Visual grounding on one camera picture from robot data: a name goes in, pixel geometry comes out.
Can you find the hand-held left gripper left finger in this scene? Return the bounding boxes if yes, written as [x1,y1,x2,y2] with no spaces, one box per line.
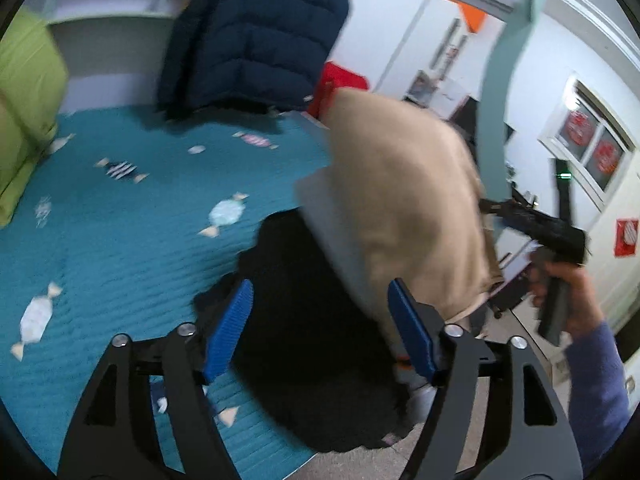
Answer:
[57,279,256,480]

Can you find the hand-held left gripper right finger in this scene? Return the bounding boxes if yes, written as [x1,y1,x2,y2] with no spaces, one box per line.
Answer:
[387,277,586,480]

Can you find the tan jacket with black lining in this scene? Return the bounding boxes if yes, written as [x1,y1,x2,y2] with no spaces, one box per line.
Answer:
[192,87,503,453]

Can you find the person's right forearm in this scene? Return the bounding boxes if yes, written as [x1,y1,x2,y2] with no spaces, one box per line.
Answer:
[564,321,632,476]

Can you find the folded grey clothes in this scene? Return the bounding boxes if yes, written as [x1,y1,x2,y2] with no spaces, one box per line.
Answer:
[294,172,441,411]

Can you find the person's right hand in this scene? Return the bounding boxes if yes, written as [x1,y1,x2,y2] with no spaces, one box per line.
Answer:
[530,259,604,342]

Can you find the white framed window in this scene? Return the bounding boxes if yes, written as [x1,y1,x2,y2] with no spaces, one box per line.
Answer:
[537,75,638,211]

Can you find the teal quilted bed sheet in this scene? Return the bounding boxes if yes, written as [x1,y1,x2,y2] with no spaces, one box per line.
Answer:
[0,105,336,476]

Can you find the orange triangular decoration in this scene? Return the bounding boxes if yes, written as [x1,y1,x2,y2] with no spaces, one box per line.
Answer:
[457,2,488,33]

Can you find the white wardrobe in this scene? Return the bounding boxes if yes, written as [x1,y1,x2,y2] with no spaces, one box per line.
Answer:
[330,0,481,106]

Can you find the red bag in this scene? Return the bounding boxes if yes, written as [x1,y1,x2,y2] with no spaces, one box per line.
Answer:
[307,60,371,121]

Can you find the yellow and navy puffer jacket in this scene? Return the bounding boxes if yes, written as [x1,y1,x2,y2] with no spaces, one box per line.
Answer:
[155,0,353,121]

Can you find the green quilt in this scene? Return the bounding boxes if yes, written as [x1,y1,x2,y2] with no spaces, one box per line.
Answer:
[0,7,71,228]

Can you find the red wall sticker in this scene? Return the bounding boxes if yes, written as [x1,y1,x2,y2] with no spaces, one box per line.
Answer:
[615,217,640,256]

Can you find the teal bunk bed frame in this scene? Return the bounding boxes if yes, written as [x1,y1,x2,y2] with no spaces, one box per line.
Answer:
[475,0,551,206]

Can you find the picture frame on wardrobe shelf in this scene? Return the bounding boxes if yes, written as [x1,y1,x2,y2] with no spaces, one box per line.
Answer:
[405,70,436,106]

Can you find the lavender wall shelves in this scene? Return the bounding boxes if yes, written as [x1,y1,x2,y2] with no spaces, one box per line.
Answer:
[47,0,186,28]

